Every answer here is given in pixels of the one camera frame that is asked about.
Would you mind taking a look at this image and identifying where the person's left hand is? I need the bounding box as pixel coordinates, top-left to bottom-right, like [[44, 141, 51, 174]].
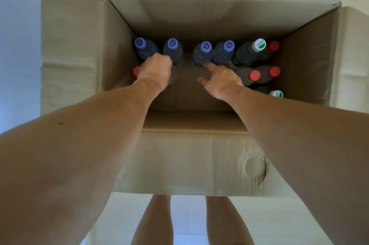
[[133, 53, 173, 94]]

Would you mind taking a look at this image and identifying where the person's right hand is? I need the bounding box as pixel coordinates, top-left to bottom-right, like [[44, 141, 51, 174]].
[[198, 62, 245, 103]]

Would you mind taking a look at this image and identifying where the group of bottles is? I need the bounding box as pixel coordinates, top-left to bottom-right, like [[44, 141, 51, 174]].
[[132, 37, 284, 99]]

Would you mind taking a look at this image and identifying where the brown cardboard box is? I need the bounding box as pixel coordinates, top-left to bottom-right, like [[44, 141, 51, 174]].
[[40, 0, 369, 198]]

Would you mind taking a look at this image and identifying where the person's left forearm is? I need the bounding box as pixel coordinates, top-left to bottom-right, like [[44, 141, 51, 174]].
[[0, 80, 161, 245]]

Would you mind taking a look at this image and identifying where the person's right forearm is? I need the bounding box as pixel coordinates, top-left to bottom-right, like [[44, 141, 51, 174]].
[[228, 85, 369, 245]]

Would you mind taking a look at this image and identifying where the person's right leg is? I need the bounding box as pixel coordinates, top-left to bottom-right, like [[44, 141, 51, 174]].
[[205, 195, 255, 245]]

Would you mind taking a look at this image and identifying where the person's leg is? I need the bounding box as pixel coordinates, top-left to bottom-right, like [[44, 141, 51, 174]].
[[131, 195, 175, 245], [205, 195, 255, 245]]

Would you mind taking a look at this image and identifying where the person's left leg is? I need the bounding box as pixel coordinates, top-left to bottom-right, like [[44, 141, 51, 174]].
[[131, 195, 175, 245]]

